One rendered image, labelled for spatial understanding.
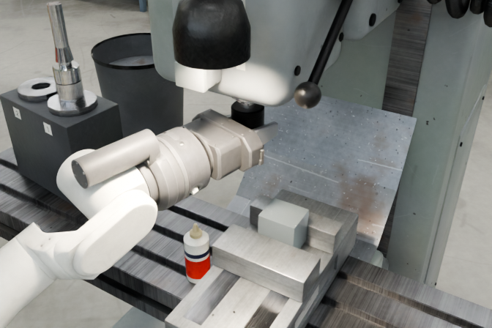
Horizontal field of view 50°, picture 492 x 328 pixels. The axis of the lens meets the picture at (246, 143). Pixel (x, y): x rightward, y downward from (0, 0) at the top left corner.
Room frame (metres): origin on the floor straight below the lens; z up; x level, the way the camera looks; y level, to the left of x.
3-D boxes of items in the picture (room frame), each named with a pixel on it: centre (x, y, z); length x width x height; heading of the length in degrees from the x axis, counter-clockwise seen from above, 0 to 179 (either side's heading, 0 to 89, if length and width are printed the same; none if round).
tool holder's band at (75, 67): (0.89, 0.33, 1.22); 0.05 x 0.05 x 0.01
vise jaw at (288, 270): (0.58, -0.03, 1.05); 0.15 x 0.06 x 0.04; 60
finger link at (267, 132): (0.63, -0.02, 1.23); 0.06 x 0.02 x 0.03; 135
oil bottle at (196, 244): (0.64, 0.08, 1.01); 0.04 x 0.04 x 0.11
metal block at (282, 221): (0.62, -0.06, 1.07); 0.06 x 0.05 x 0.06; 60
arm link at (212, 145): (0.59, 0.06, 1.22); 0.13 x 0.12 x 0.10; 45
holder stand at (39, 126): (0.92, 0.36, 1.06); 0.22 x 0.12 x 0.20; 52
